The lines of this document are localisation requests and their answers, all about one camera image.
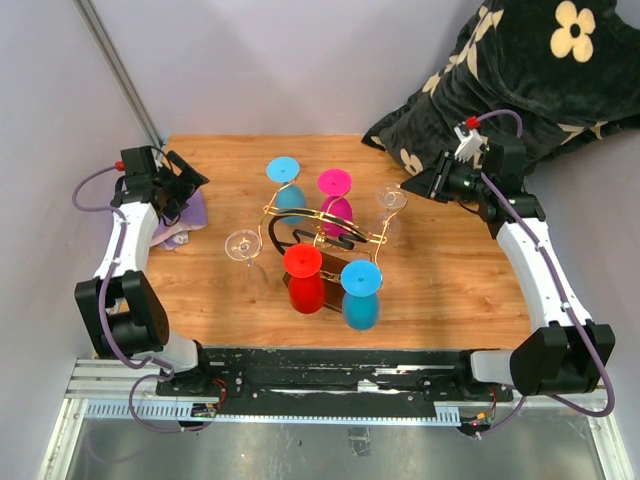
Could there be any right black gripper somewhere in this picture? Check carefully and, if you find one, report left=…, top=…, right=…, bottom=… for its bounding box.
left=399, top=149, right=491, bottom=204

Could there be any clear wine glass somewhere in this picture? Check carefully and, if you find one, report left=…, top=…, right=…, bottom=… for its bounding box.
left=371, top=182, right=408, bottom=246
left=224, top=229, right=269, bottom=299

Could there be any purple cloth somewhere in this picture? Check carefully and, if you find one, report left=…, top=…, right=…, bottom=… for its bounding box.
left=151, top=190, right=208, bottom=251

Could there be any magenta wine glass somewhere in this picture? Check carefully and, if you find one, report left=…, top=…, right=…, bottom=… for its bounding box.
left=317, top=168, right=354, bottom=222

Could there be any gold wire wine glass rack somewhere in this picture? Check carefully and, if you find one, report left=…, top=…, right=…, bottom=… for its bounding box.
left=255, top=172, right=407, bottom=314

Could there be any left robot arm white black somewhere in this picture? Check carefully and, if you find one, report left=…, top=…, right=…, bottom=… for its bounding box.
left=74, top=145, right=214, bottom=396

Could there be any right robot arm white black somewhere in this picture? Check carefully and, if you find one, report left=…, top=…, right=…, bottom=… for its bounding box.
left=401, top=136, right=615, bottom=400

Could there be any back cyan wine glass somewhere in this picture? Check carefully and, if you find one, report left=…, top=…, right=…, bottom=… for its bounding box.
left=266, top=156, right=307, bottom=213

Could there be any cyan wine glass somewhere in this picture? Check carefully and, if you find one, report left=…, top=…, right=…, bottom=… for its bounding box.
left=266, top=156, right=307, bottom=213
left=340, top=260, right=383, bottom=331

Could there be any front cyan wine glass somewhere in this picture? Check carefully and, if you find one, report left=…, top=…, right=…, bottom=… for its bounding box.
left=340, top=260, right=383, bottom=331

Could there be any red wine glass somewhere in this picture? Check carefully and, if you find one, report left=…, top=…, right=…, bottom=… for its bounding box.
left=283, top=243, right=325, bottom=314

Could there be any black floral plush pillow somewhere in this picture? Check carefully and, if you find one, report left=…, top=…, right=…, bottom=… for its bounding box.
left=362, top=1, right=639, bottom=175

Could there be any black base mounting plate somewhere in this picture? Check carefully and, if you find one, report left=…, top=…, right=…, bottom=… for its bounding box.
left=156, top=347, right=513, bottom=411

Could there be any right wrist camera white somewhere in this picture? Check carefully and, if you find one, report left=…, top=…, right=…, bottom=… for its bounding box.
left=454, top=116, right=485, bottom=163

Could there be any aluminium corner rail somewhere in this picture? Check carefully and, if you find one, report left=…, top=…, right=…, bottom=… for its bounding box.
left=72, top=0, right=165, bottom=147

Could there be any slotted grey cable duct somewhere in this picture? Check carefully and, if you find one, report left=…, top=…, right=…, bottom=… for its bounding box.
left=85, top=397, right=462, bottom=427

